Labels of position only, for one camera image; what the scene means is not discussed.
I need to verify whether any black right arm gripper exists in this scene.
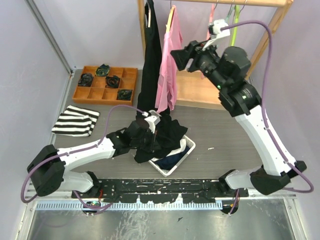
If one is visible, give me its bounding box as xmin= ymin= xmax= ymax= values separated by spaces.
xmin=170 ymin=36 xmax=228 ymax=92

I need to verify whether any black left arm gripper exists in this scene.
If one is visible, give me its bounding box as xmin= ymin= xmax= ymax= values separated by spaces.
xmin=131 ymin=128 xmax=162 ymax=153

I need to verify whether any plain black t shirt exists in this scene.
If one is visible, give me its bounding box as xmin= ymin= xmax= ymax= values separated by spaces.
xmin=134 ymin=113 xmax=188 ymax=164

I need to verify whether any navy blue t shirt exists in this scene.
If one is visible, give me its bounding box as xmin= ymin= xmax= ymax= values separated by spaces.
xmin=154 ymin=146 xmax=190 ymax=170

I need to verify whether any white t shirt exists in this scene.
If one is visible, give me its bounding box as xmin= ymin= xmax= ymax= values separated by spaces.
xmin=150 ymin=138 xmax=187 ymax=162

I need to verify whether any pink hanger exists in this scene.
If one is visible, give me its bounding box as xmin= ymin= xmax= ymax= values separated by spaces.
xmin=206 ymin=3 xmax=217 ymax=40

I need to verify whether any lime green hanger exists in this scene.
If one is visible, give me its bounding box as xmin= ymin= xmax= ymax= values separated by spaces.
xmin=229 ymin=3 xmax=242 ymax=47

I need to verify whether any mint green hanger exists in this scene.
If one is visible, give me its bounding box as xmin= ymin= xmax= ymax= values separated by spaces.
xmin=224 ymin=4 xmax=236 ymax=24

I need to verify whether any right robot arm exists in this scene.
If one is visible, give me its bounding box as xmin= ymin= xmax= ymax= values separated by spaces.
xmin=170 ymin=41 xmax=307 ymax=197

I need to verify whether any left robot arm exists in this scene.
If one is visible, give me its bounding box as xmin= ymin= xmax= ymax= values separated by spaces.
xmin=27 ymin=116 xmax=160 ymax=198

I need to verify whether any pink t shirt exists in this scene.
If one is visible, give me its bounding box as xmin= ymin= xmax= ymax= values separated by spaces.
xmin=155 ymin=6 xmax=183 ymax=114

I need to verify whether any yellow hanger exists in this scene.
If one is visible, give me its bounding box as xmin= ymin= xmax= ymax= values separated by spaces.
xmin=165 ymin=1 xmax=176 ymax=33

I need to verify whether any black printed t shirt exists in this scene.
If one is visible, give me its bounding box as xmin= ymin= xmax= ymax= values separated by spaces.
xmin=137 ymin=0 xmax=162 ymax=112

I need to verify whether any white perforated plastic basket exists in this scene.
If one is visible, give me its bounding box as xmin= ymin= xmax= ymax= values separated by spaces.
xmin=148 ymin=135 xmax=196 ymax=177

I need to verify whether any wooden clothes rack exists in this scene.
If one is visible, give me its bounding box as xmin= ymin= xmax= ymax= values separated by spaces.
xmin=137 ymin=0 xmax=294 ymax=110

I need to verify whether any rolled dark sock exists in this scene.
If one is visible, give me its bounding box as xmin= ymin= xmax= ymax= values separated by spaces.
xmin=117 ymin=89 xmax=133 ymax=101
xmin=105 ymin=75 xmax=121 ymax=89
xmin=95 ymin=64 xmax=111 ymax=77
xmin=77 ymin=73 xmax=94 ymax=87

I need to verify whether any orange wooden compartment tray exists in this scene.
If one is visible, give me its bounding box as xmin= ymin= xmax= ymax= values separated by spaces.
xmin=72 ymin=65 xmax=138 ymax=106

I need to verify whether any black white striped cloth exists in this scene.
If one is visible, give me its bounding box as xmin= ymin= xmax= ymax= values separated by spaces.
xmin=51 ymin=105 xmax=100 ymax=137

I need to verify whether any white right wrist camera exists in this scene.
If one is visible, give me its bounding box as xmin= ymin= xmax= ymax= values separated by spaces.
xmin=202 ymin=19 xmax=231 ymax=51

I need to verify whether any grey slotted cable duct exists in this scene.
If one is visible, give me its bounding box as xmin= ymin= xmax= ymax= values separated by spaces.
xmin=34 ymin=200 xmax=223 ymax=211

